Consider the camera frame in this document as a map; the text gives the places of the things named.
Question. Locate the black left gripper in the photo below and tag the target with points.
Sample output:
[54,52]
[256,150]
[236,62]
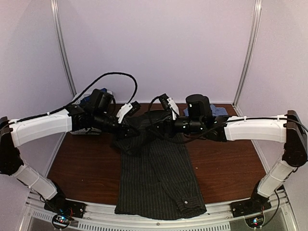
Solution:
[122,134]

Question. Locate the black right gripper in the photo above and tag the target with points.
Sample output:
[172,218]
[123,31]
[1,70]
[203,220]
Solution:
[163,123]

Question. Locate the black pinstriped long sleeve shirt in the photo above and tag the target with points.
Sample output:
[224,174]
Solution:
[157,179]

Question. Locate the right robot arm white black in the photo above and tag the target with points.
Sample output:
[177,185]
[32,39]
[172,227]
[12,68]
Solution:
[286,129]

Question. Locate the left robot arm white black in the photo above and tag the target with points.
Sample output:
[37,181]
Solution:
[15,133]

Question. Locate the white plastic laundry basket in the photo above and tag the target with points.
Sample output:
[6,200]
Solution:
[85,131]

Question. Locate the dark blue plaid shirt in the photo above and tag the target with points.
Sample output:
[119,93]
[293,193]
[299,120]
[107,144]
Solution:
[86,96]

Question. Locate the light blue checked folded shirt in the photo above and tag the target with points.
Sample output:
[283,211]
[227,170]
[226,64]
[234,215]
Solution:
[217,111]

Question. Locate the left round controller board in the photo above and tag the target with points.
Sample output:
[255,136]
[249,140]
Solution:
[61,221]

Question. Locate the round controller board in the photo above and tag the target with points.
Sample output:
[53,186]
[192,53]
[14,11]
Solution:
[255,222]
[61,221]

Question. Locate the right round controller board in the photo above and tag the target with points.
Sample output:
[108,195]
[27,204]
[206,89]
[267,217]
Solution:
[255,222]

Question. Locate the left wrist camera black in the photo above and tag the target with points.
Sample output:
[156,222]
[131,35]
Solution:
[103,102]

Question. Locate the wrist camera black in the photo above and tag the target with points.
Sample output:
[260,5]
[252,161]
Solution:
[103,102]
[169,104]

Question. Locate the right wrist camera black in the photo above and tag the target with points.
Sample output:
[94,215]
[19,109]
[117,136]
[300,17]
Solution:
[169,104]

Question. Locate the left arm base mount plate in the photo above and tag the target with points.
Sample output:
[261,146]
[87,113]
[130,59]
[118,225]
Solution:
[65,207]

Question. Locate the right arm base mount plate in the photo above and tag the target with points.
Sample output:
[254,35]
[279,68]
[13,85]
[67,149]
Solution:
[248,207]

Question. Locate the left aluminium frame post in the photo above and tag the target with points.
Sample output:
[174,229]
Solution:
[61,44]

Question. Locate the aluminium frame post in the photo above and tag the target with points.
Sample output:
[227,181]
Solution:
[257,12]
[61,44]

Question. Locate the right aluminium frame post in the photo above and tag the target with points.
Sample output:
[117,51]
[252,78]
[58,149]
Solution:
[257,12]

